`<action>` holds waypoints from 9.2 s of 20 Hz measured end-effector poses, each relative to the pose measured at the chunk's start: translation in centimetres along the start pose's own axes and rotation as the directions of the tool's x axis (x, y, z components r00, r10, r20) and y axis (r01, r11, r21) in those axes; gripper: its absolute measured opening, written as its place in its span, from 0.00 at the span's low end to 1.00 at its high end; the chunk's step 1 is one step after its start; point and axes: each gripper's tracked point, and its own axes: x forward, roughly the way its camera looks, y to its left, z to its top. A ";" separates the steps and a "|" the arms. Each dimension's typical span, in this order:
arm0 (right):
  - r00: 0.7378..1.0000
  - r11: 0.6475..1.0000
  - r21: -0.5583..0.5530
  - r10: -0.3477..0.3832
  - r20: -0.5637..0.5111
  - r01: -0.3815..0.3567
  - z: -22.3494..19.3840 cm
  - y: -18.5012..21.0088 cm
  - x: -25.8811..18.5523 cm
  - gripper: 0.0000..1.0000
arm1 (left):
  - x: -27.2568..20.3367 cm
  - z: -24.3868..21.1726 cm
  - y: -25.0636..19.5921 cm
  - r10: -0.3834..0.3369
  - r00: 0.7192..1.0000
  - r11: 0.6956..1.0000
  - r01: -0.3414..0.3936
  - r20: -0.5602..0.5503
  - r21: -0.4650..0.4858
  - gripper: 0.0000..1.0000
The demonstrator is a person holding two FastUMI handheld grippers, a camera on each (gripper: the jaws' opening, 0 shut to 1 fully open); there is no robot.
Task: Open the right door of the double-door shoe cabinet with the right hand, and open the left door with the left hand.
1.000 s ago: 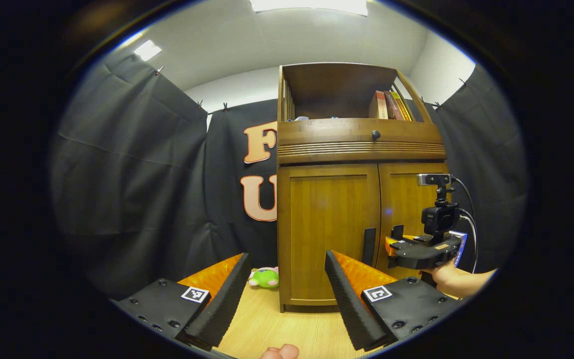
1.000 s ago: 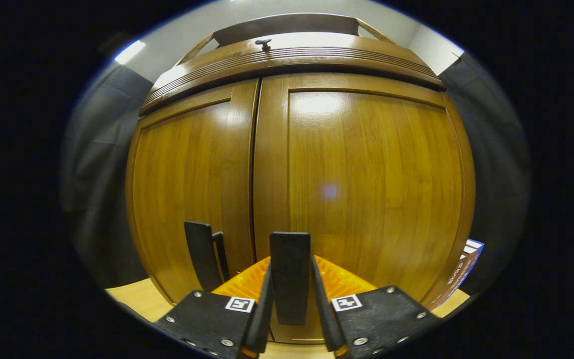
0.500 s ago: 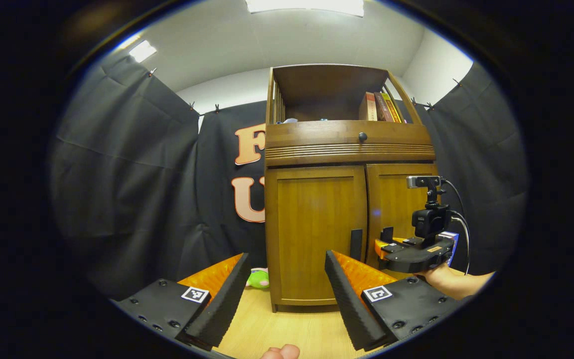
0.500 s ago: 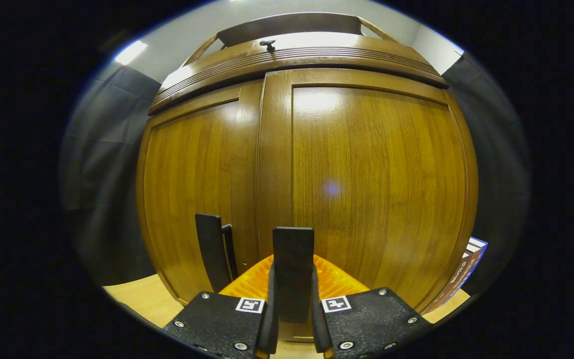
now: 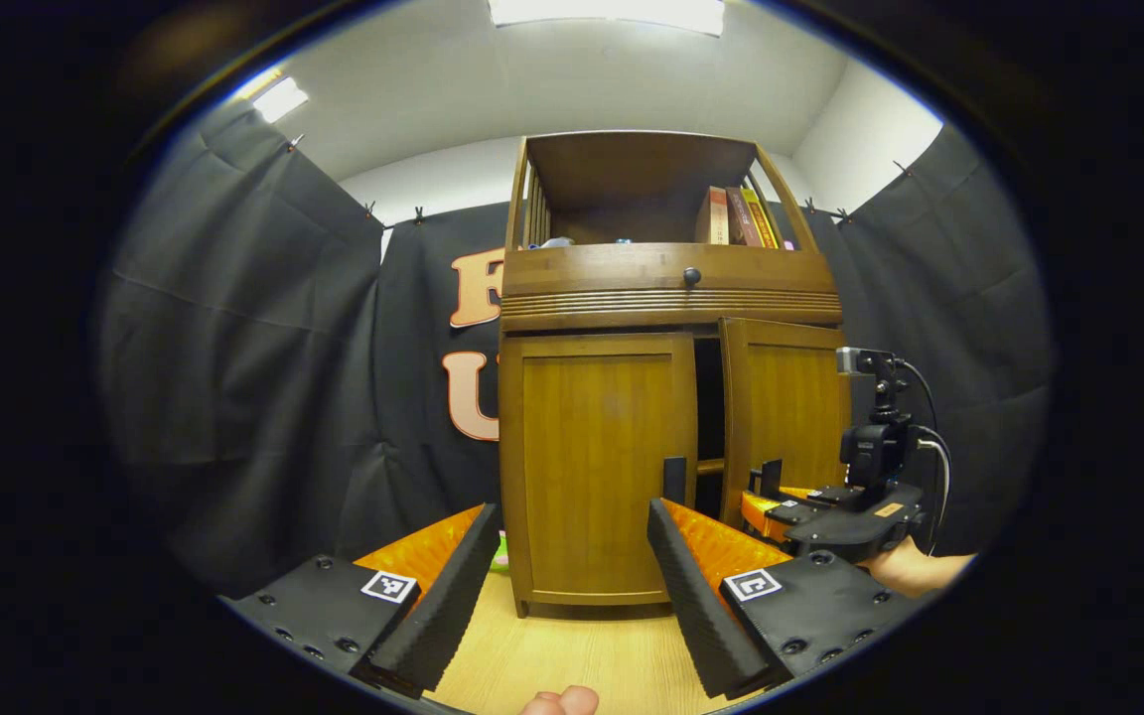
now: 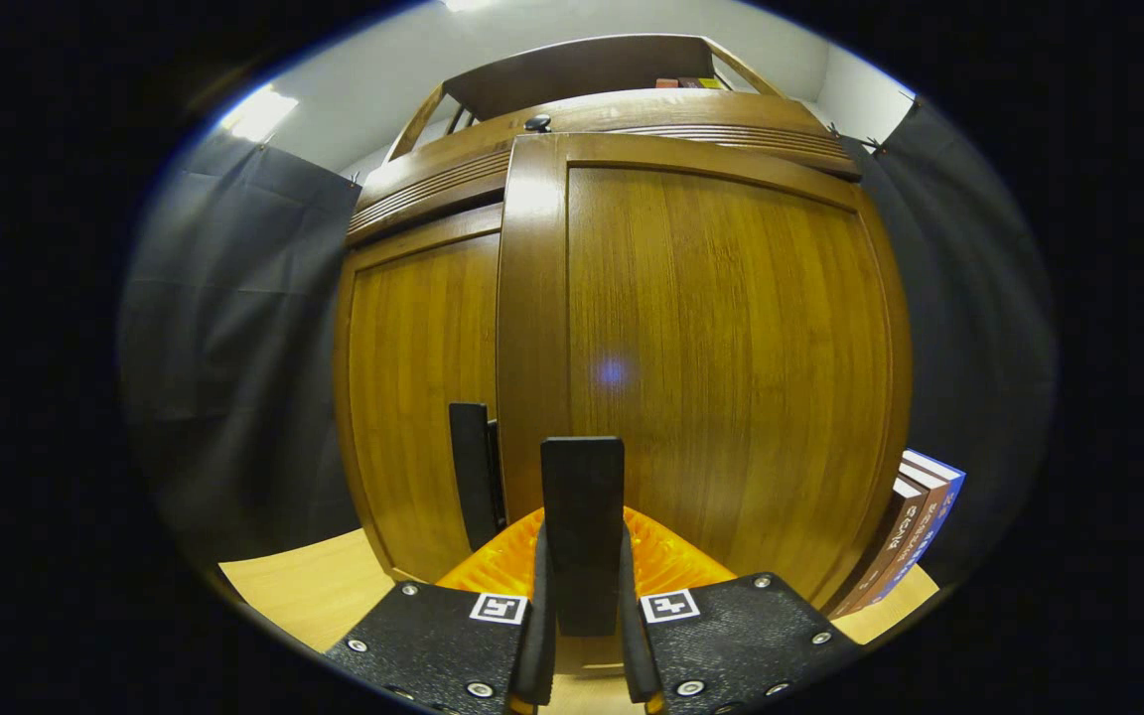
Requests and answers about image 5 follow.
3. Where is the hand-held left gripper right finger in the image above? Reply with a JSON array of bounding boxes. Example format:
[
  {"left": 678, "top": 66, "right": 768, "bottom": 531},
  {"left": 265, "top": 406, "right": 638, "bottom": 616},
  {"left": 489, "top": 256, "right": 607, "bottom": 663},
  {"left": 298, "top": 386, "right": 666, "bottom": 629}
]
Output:
[{"left": 645, "top": 498, "right": 926, "bottom": 700}]

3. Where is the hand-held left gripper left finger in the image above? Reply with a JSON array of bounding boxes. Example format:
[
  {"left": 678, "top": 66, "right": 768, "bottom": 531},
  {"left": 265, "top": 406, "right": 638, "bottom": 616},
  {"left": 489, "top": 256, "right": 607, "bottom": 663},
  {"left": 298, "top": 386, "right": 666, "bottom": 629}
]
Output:
[{"left": 219, "top": 503, "right": 501, "bottom": 696}]

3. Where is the wooden shoe cabinet door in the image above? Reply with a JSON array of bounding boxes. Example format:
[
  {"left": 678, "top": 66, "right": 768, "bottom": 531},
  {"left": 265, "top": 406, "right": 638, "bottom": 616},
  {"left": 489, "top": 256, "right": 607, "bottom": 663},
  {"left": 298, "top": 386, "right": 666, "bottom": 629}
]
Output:
[
  {"left": 500, "top": 333, "right": 700, "bottom": 607},
  {"left": 719, "top": 316, "right": 853, "bottom": 529}
]

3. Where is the wooden double-door shoe cabinet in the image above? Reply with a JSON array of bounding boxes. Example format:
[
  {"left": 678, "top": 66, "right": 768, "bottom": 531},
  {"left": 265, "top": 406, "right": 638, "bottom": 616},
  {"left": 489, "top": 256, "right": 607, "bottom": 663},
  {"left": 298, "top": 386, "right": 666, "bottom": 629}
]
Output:
[{"left": 498, "top": 131, "right": 853, "bottom": 619}]

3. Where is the yellow book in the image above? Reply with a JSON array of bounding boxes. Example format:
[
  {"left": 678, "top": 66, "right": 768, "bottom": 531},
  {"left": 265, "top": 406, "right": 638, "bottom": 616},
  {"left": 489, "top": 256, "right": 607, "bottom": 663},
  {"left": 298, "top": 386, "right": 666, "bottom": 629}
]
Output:
[{"left": 741, "top": 189, "right": 782, "bottom": 249}]

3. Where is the wooden drawer with black knob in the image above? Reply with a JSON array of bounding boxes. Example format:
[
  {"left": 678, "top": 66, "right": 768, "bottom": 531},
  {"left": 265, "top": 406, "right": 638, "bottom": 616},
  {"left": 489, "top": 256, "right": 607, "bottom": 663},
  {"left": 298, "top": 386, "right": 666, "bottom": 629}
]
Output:
[{"left": 500, "top": 243, "right": 843, "bottom": 299}]

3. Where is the reddish brown book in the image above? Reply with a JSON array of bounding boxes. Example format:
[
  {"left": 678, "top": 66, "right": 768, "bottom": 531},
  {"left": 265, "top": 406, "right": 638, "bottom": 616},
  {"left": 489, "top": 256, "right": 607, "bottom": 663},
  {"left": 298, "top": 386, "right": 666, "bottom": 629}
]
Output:
[{"left": 726, "top": 187, "right": 762, "bottom": 247}]

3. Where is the beige book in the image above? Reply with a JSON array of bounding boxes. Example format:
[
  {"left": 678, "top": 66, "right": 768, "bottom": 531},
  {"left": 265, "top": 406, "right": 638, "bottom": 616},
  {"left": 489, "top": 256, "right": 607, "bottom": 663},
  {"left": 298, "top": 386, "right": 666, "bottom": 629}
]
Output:
[{"left": 696, "top": 187, "right": 730, "bottom": 245}]

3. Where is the small ceiling light panel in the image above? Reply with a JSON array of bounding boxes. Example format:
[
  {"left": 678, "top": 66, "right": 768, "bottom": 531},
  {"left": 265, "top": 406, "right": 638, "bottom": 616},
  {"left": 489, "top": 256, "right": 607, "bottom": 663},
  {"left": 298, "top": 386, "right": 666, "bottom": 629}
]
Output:
[{"left": 252, "top": 77, "right": 311, "bottom": 124}]

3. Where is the large ceiling light panel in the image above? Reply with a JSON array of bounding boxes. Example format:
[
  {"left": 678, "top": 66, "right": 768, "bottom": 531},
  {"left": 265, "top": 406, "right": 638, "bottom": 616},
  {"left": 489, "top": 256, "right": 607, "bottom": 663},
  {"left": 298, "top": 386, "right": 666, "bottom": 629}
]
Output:
[{"left": 488, "top": 0, "right": 727, "bottom": 38}]

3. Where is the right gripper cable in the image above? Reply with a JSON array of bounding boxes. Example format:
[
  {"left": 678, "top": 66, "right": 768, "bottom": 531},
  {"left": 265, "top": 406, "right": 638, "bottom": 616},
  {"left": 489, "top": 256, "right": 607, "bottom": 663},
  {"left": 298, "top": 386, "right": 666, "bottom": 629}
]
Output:
[{"left": 895, "top": 359, "right": 952, "bottom": 557}]

